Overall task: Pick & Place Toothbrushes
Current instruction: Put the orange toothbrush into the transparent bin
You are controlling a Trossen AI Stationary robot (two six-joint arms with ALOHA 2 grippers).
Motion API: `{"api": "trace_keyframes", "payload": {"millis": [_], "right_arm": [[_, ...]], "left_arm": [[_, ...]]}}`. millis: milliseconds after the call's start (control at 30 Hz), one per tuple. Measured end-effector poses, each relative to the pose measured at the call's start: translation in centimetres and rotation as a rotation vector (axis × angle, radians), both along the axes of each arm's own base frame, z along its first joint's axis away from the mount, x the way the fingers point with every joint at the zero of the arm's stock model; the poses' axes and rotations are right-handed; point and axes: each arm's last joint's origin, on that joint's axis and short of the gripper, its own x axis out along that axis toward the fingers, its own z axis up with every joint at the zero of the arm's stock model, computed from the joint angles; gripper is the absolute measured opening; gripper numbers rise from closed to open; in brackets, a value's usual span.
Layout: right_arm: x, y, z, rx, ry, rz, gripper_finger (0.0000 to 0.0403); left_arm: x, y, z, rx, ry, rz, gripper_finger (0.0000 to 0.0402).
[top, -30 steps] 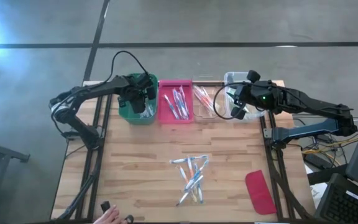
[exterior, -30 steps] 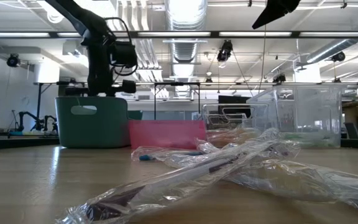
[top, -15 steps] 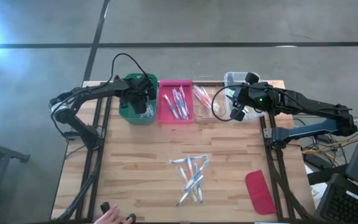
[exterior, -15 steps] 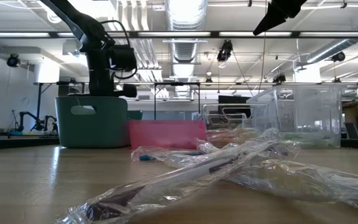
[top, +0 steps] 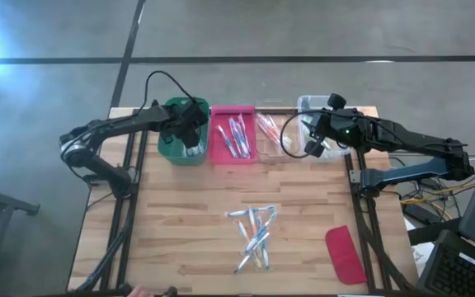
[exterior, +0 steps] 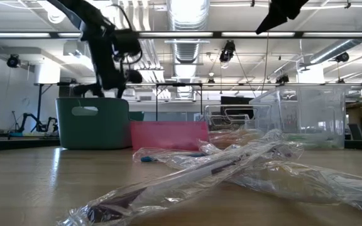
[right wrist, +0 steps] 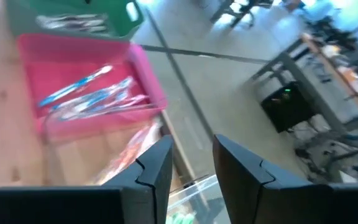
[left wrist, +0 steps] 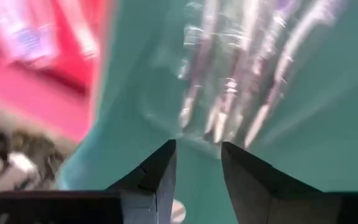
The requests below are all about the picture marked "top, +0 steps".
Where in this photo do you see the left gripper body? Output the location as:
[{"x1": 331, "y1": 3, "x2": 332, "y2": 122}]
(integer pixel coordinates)
[{"x1": 162, "y1": 98, "x2": 209, "y2": 149}]

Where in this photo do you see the small clear plastic bin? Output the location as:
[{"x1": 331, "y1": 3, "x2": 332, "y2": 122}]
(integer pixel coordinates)
[{"x1": 253, "y1": 98, "x2": 300, "y2": 163}]

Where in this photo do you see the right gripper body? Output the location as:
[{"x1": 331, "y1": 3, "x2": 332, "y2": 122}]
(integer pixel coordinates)
[{"x1": 304, "y1": 93, "x2": 369, "y2": 158}]

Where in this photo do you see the green plastic bin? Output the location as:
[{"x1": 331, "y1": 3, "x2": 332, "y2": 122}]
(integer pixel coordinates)
[{"x1": 158, "y1": 97, "x2": 212, "y2": 167}]

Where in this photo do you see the person's hand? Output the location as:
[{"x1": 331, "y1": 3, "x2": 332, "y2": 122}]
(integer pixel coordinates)
[{"x1": 128, "y1": 285, "x2": 155, "y2": 297}]

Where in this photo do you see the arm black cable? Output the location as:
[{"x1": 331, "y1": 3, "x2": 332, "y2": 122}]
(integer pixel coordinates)
[
  {"x1": 279, "y1": 107, "x2": 329, "y2": 160},
  {"x1": 136, "y1": 69, "x2": 200, "y2": 119}
]

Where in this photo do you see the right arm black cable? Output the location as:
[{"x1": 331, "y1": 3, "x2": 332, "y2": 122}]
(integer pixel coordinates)
[{"x1": 279, "y1": 107, "x2": 329, "y2": 160}]

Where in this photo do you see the dark open laptop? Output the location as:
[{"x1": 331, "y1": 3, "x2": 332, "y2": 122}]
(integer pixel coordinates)
[{"x1": 416, "y1": 229, "x2": 475, "y2": 297}]

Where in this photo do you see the black desk crossbar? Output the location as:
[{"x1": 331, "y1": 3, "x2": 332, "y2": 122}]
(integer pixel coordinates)
[{"x1": 406, "y1": 217, "x2": 463, "y2": 247}]

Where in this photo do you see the white paper sheet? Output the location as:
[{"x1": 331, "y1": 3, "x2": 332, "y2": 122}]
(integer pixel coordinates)
[{"x1": 410, "y1": 242, "x2": 436, "y2": 271}]

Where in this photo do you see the black power brick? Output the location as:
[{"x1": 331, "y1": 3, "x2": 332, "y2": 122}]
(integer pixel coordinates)
[{"x1": 404, "y1": 202, "x2": 443, "y2": 226}]

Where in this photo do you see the pink plastic bin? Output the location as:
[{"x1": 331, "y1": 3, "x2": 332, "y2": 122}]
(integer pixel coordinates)
[{"x1": 207, "y1": 105, "x2": 258, "y2": 165}]

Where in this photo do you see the red plastic lid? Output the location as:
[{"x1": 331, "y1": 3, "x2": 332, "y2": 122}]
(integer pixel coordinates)
[{"x1": 325, "y1": 224, "x2": 369, "y2": 285}]

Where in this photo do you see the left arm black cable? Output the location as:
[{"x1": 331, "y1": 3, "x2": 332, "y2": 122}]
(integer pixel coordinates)
[{"x1": 136, "y1": 69, "x2": 200, "y2": 119}]

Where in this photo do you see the large clear plastic bin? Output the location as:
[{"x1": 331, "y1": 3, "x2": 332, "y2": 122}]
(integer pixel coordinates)
[{"x1": 297, "y1": 94, "x2": 354, "y2": 163}]

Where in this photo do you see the yellow cable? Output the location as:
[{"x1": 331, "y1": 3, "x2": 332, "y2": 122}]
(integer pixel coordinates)
[{"x1": 400, "y1": 183, "x2": 473, "y2": 206}]

